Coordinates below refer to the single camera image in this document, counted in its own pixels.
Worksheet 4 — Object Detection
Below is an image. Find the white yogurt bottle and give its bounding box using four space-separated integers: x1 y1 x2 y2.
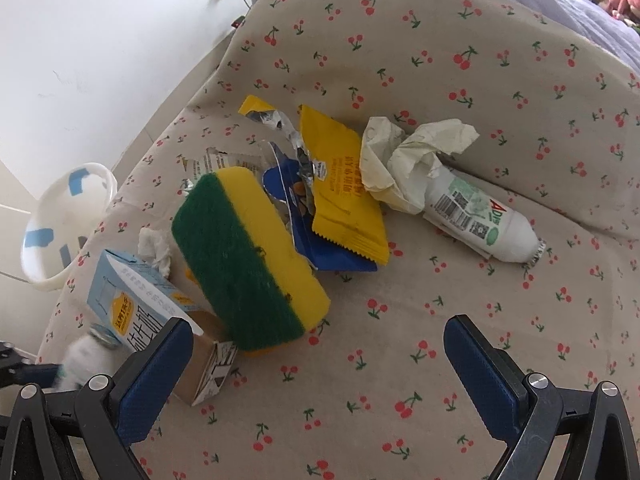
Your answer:
53 323 128 391

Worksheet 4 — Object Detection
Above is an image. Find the blue milk carton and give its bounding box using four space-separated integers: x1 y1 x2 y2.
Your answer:
87 249 238 406

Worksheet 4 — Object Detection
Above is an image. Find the green yellow sponge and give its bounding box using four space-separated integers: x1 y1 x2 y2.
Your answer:
171 167 330 352

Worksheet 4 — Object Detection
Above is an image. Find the yellow snack wrapper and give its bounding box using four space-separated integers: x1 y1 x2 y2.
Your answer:
299 105 390 266

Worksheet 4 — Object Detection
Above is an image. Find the white tissue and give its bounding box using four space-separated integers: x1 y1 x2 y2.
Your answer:
359 116 480 214

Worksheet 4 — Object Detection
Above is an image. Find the blue snack wrapper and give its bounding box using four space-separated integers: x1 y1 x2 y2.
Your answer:
262 143 378 273

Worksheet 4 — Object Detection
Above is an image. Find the yellow torn foil wrapper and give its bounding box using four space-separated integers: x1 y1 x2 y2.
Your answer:
239 94 314 174

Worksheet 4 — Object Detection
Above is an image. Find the white patterned trash bin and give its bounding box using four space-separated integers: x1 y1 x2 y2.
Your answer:
21 162 117 292

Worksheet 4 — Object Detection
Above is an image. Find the white wardrobe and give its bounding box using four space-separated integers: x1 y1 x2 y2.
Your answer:
0 165 60 354

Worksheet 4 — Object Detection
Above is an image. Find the small white tissue wad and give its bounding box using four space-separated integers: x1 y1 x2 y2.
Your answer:
137 228 171 278

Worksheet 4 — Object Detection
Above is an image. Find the cherry print cloth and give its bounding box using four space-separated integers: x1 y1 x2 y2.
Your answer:
37 0 640 480

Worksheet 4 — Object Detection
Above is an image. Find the pink plush toy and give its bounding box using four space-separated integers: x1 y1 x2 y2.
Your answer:
605 0 640 23

